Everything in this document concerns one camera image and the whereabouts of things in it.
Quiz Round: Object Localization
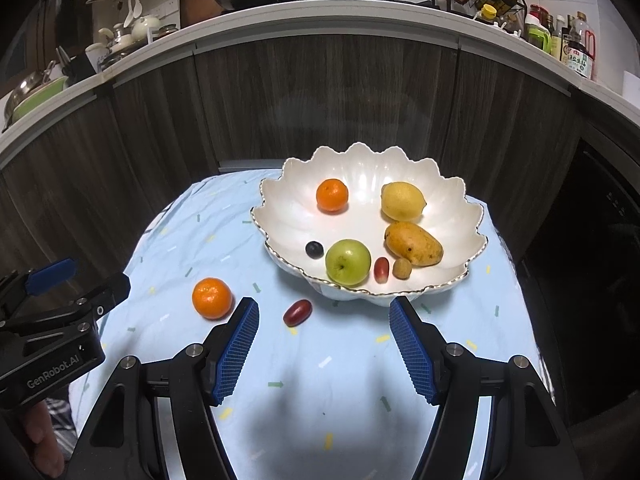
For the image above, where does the black gas stove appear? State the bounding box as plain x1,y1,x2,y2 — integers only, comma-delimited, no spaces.
220,0,441,11

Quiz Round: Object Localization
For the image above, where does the yellow lemon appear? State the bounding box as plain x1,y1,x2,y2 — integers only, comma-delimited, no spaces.
381,182,427,222

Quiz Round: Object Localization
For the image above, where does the person's left hand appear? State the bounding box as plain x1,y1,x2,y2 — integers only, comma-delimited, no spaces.
22,400,68,478

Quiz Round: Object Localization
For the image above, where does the yellow mango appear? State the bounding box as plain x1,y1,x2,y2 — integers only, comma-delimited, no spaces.
384,221,444,267

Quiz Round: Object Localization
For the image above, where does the white cup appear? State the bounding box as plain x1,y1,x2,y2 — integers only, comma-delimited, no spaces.
85,42,109,74

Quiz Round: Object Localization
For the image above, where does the green bottle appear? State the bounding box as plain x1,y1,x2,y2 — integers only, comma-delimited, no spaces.
525,14,553,55

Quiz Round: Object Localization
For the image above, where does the wood-grain base cabinet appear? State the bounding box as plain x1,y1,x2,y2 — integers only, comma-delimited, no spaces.
0,30,586,311

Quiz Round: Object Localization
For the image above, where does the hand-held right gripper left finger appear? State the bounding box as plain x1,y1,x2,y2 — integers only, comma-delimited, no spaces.
80,297,261,480

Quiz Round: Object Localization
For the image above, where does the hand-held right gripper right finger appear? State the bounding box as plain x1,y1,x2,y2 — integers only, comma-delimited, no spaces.
389,297,583,480

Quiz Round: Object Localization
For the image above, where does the light blue patterned cloth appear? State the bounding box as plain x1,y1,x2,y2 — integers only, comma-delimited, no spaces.
67,167,556,480

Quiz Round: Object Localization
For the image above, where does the green apple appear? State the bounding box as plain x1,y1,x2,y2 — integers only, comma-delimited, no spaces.
325,239,372,285

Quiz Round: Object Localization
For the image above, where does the green basin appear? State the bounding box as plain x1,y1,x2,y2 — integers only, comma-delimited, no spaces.
10,76,70,123

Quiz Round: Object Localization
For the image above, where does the black dishwasher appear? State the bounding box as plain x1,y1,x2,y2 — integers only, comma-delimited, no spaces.
520,140,640,426

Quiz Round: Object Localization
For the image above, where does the steel bowl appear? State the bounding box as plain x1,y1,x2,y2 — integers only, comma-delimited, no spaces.
2,71,51,128

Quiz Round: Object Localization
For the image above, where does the white teapot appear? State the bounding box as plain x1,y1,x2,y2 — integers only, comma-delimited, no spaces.
131,15,162,41

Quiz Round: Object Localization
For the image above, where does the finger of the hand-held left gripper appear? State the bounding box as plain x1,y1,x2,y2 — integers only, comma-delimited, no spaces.
0,258,77,311
0,274,132,336

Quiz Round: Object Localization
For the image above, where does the orange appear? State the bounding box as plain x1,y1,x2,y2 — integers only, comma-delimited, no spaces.
192,277,233,320
316,178,349,213

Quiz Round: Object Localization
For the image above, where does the white scalloped bowl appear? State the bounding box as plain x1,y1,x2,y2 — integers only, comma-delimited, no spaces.
250,142,488,307

